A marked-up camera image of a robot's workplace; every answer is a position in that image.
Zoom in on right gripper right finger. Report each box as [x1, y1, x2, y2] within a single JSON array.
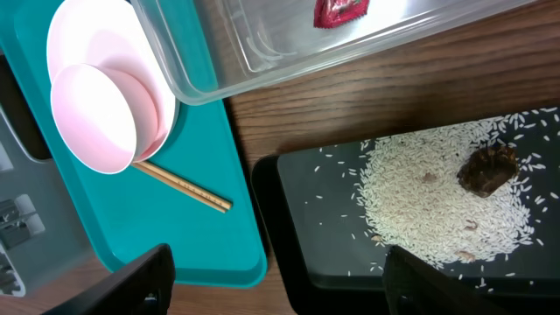
[[382, 246, 508, 315]]

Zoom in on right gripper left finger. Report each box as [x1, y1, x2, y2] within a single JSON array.
[[45, 243, 176, 315]]

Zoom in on white rice pile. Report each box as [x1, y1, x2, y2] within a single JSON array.
[[359, 119, 529, 271]]

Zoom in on wooden chopsticks pair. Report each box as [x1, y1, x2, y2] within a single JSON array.
[[132, 161, 233, 213]]

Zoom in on brown food scrap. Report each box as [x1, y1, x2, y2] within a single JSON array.
[[457, 146, 519, 198]]

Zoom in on small pink bowl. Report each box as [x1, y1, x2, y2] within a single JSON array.
[[50, 64, 158, 174]]

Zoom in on red snack wrapper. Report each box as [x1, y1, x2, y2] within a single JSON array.
[[313, 0, 369, 29]]

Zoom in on teal plastic tray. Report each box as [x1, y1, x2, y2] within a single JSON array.
[[1, 1, 267, 288]]

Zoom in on black plastic tray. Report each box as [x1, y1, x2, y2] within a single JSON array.
[[251, 107, 559, 314]]

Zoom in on clear plastic bin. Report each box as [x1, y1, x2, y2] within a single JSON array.
[[131, 0, 530, 105]]

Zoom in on large white plate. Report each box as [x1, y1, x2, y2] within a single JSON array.
[[46, 0, 179, 161]]

